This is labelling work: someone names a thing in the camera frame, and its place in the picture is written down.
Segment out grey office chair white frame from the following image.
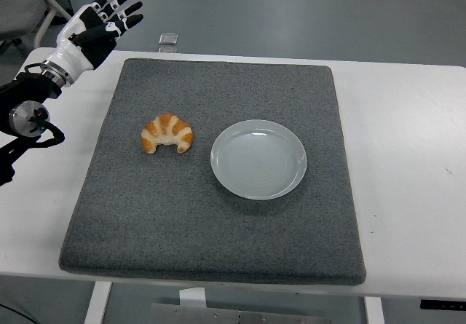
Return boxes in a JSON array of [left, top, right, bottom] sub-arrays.
[[0, 0, 79, 55]]

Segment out black table control panel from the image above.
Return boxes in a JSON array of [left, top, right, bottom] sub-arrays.
[[419, 299, 466, 311]]

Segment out croissant bread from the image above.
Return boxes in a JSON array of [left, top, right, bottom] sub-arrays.
[[141, 113, 194, 154]]

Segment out white table leg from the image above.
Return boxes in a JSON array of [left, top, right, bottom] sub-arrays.
[[363, 296, 385, 324], [83, 282, 113, 324]]

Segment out light grey round plate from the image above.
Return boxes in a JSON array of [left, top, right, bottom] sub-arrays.
[[210, 119, 308, 201]]

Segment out grey felt mat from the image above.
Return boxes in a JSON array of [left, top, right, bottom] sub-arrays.
[[58, 58, 367, 287]]

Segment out black floor cable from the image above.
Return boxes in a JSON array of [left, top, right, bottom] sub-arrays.
[[0, 303, 29, 324]]

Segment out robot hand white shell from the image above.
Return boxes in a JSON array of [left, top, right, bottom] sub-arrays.
[[40, 0, 144, 82]]

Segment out grey metal plate with screws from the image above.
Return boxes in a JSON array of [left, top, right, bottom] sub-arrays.
[[149, 303, 327, 324]]

